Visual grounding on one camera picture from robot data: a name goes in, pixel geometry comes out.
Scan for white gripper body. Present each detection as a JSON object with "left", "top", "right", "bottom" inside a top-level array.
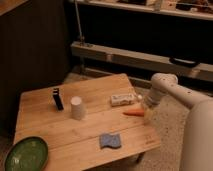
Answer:
[{"left": 141, "top": 89, "right": 165, "bottom": 124}]

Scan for orange pepper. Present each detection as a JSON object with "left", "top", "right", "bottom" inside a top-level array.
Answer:
[{"left": 123, "top": 109, "right": 144, "bottom": 117}]

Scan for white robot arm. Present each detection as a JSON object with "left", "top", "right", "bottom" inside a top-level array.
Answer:
[{"left": 142, "top": 73, "right": 213, "bottom": 171}]

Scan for white rectangular box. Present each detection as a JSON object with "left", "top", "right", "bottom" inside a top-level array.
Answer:
[{"left": 110, "top": 93, "right": 142, "bottom": 107}]

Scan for grey metal shelf beam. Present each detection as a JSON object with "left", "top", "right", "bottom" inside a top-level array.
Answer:
[{"left": 71, "top": 41, "right": 213, "bottom": 82}]

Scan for blue sponge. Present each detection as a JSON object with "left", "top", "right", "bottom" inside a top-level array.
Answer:
[{"left": 99, "top": 133, "right": 121, "bottom": 149}]

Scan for wooden table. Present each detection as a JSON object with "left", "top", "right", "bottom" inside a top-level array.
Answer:
[{"left": 14, "top": 74, "right": 161, "bottom": 171}]

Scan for white paper cup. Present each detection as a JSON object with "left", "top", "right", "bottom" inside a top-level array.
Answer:
[{"left": 71, "top": 96, "right": 86, "bottom": 120}]

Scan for metal vertical pole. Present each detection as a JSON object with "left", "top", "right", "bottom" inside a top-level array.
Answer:
[{"left": 74, "top": 0, "right": 85, "bottom": 46}]

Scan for black rectangular block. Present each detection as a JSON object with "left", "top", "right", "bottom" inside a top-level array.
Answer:
[{"left": 53, "top": 88, "right": 64, "bottom": 110}]

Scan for green plate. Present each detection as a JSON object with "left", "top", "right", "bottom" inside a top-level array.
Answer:
[{"left": 4, "top": 136, "right": 49, "bottom": 171}]

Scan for black handle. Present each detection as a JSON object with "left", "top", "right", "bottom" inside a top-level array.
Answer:
[{"left": 169, "top": 57, "right": 200, "bottom": 68}]

